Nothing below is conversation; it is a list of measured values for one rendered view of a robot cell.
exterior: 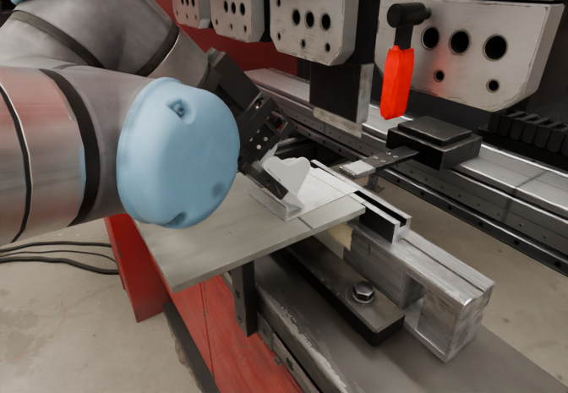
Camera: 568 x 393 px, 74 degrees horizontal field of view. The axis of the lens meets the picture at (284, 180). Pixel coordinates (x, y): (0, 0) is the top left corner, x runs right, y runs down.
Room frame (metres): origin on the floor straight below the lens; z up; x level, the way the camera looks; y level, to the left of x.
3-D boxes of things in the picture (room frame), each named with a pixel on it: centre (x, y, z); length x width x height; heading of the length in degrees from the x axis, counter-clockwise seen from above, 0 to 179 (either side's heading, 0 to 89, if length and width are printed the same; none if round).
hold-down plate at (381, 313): (0.44, -0.05, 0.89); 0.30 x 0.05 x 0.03; 34
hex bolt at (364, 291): (0.35, -0.10, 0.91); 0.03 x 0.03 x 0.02
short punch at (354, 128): (0.50, -0.07, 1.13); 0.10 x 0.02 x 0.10; 34
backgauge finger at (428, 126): (0.58, -0.20, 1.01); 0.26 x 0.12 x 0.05; 124
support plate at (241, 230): (0.42, 0.05, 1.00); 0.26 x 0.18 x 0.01; 124
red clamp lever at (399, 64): (0.34, -0.10, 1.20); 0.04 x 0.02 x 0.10; 124
